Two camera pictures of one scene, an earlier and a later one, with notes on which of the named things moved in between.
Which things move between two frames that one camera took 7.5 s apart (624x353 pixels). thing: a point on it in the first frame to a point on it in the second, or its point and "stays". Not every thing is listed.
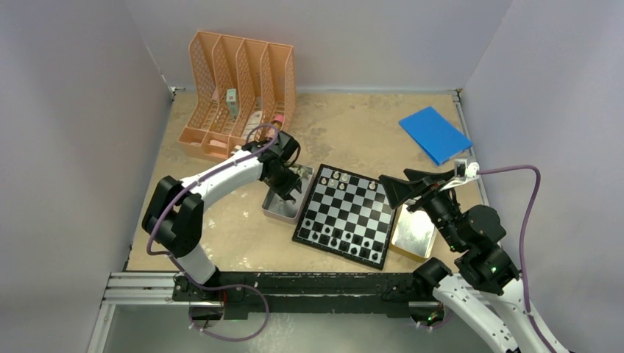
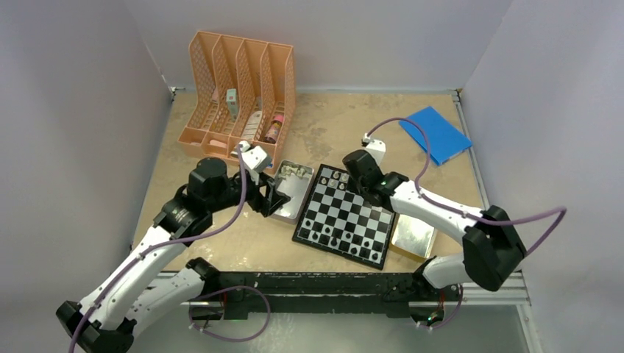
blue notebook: x=435 y=134 stays
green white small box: x=232 y=98 stays
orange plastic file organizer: x=241 y=92 stays
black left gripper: x=292 y=182 to x=266 y=203
